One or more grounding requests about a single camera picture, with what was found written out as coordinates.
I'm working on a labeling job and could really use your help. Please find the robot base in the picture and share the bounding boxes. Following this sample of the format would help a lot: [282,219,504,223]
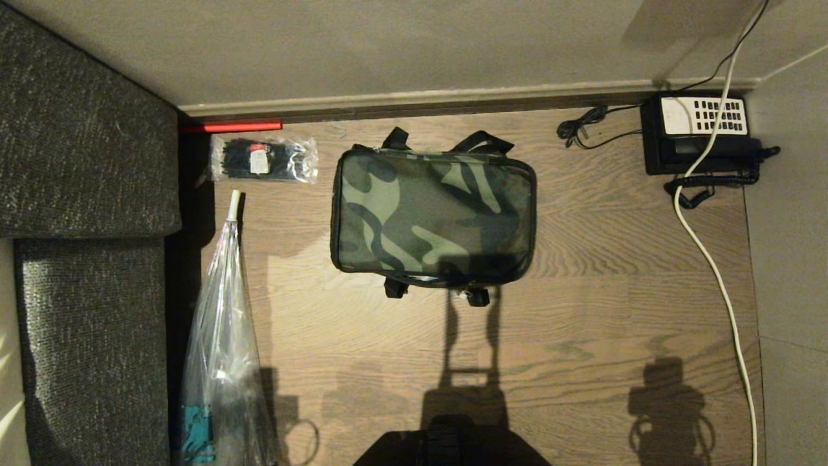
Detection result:
[352,415,552,466]

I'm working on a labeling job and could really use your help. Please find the camouflage fabric bag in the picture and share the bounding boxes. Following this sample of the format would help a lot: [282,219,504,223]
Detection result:
[329,127,538,308]

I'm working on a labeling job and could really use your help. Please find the red strip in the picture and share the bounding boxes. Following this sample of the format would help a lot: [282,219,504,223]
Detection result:
[179,120,284,134]

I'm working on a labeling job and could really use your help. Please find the clear plastic umbrella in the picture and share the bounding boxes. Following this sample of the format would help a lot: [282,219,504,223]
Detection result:
[179,189,283,466]

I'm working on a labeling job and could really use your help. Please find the black desk telephone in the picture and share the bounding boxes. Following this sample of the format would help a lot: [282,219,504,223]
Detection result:
[640,92,782,177]

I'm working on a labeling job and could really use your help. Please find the grey sofa seat cushion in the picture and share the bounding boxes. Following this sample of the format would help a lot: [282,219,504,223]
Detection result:
[13,236,171,466]

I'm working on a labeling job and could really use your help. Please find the large grey sofa cushion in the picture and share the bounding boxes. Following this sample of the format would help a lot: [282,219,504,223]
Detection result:
[0,5,183,239]

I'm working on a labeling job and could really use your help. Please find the cream sofa panel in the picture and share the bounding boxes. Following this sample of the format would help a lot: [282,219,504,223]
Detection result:
[0,238,31,466]

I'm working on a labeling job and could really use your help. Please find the bag of black cable ties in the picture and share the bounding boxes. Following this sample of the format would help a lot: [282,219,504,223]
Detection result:
[208,134,320,186]

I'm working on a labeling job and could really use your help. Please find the thin black cable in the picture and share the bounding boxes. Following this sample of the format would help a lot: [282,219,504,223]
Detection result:
[557,0,771,150]

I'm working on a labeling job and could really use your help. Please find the black coiled phone cord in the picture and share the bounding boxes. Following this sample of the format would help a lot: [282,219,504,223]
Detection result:
[664,168,760,210]

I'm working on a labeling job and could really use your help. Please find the white cable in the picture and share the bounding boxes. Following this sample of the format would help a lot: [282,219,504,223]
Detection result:
[673,0,768,466]

